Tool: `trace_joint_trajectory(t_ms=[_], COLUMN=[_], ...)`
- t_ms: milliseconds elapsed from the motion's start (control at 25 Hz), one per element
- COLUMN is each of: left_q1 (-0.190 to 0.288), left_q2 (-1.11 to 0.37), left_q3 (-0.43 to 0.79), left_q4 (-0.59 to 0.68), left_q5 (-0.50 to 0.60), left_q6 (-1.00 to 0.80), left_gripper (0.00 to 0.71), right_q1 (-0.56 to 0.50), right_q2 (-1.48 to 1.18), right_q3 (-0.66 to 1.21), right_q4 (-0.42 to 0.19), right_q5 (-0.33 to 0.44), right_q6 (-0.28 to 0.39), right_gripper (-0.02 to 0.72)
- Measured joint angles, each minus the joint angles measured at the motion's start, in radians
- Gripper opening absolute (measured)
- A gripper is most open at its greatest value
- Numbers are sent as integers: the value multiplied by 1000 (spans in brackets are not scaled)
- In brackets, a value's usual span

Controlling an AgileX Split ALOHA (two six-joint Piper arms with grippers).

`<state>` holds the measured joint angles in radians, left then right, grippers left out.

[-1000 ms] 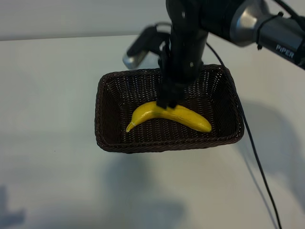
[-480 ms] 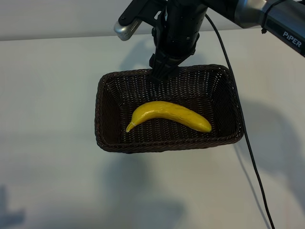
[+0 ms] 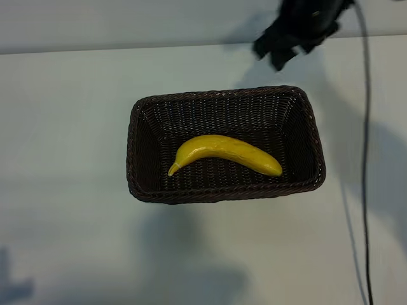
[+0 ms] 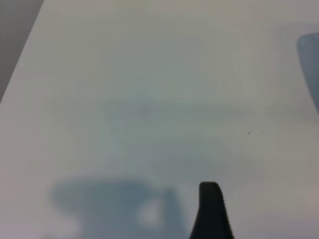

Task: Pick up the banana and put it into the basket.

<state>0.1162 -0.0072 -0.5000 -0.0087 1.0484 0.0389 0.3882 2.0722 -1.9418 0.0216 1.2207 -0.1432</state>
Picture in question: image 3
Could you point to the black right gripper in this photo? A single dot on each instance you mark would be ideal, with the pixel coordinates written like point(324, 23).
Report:
point(305, 22)

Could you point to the dark brown woven basket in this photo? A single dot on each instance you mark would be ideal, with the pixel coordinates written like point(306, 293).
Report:
point(222, 114)

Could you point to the yellow banana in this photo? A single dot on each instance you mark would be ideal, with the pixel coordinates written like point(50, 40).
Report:
point(222, 146)

